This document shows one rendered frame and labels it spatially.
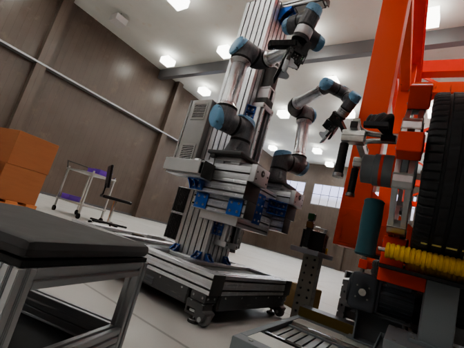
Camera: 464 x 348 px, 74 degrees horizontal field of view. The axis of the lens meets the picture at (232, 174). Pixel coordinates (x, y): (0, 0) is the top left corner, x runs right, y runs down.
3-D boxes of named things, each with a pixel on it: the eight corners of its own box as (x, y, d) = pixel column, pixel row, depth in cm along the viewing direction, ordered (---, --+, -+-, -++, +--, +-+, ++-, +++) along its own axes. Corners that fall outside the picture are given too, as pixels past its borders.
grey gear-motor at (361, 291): (441, 379, 126) (453, 291, 133) (336, 337, 148) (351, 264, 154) (438, 369, 142) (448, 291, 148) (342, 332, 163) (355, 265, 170)
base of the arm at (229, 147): (217, 151, 169) (221, 134, 170) (232, 161, 180) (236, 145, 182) (239, 153, 160) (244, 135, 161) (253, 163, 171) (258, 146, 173)
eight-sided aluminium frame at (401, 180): (405, 229, 101) (430, 80, 111) (383, 225, 104) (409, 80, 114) (404, 246, 146) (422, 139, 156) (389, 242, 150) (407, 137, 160)
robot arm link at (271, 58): (259, 78, 187) (323, 54, 146) (245, 69, 181) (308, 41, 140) (264, 61, 189) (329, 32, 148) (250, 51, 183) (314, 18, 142)
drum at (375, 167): (414, 186, 121) (420, 152, 124) (356, 178, 132) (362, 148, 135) (413, 195, 133) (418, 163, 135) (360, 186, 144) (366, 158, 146)
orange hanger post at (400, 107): (382, 265, 334) (417, 63, 378) (362, 259, 344) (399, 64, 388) (382, 266, 349) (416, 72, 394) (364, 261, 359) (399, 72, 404)
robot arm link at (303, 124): (281, 172, 217) (293, 105, 234) (298, 179, 223) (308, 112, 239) (292, 169, 207) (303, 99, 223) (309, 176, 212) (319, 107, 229)
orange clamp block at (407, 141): (420, 161, 105) (422, 152, 97) (395, 159, 109) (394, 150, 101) (424, 142, 106) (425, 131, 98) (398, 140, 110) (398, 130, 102)
